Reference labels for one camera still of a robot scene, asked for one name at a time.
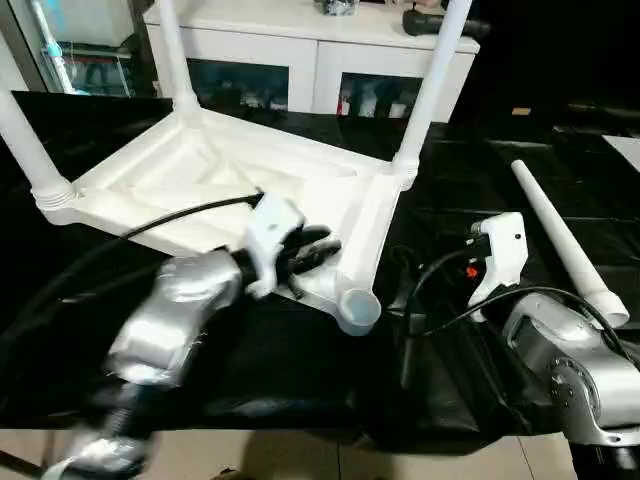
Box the black handheld device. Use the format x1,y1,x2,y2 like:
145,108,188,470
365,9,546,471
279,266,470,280
401,7,492,40

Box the white low cabinet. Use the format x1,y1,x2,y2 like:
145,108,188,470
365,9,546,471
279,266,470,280
144,0,482,124

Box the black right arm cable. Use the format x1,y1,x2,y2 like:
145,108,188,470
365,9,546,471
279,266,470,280
398,245,623,386

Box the dark clutter pile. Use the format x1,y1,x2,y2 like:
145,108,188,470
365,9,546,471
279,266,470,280
317,0,360,17

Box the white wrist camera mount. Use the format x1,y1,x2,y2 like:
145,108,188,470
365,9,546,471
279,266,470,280
240,192,305,300
466,211,529,324

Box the white plastic table top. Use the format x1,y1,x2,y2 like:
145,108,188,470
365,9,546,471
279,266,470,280
35,105,419,337

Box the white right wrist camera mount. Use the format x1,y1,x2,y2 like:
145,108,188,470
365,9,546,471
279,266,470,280
466,211,529,324

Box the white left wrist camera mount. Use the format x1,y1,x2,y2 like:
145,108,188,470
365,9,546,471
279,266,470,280
240,192,305,300

